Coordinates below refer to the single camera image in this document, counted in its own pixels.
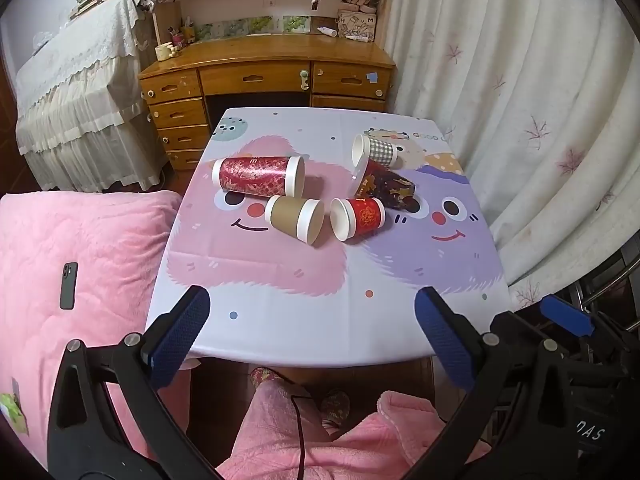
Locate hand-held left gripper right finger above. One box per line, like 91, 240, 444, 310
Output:
405, 286, 582, 480

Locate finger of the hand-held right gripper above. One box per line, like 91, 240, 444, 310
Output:
489, 311, 545, 349
539, 294, 632, 363

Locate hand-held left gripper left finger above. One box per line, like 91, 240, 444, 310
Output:
46, 285, 221, 480

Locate small red paper cup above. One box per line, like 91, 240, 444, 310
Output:
329, 197, 387, 242

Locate dark patterned paper cup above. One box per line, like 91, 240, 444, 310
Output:
352, 160, 417, 211

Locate brown paper cup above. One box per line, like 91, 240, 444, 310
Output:
264, 195, 326, 246

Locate tall red patterned paper cup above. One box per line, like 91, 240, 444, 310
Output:
211, 155, 306, 198

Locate checked paper cup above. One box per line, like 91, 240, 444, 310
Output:
351, 133, 405, 171

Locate patterned slipper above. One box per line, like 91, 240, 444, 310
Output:
320, 390, 352, 429
250, 366, 282, 389

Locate pink quilted bed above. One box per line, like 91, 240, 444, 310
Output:
0, 191, 193, 461

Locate dark smartphone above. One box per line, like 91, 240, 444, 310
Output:
59, 262, 79, 311

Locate cartoon printed tablecloth table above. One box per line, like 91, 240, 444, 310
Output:
145, 106, 513, 367

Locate person's pink pajama legs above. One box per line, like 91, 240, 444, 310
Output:
215, 379, 492, 480

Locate green and white packet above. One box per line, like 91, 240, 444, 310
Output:
0, 377, 29, 436

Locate white floral curtain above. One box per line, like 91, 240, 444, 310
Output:
385, 0, 640, 311

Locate lace covered furniture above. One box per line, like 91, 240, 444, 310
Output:
15, 0, 171, 193

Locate wooden desk with hutch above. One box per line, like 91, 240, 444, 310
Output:
137, 0, 397, 171

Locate beige printed bag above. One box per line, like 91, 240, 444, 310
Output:
337, 8, 377, 43

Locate metal chair frame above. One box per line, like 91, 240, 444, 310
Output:
570, 240, 640, 322

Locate black cable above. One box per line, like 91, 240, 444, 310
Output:
290, 395, 314, 480

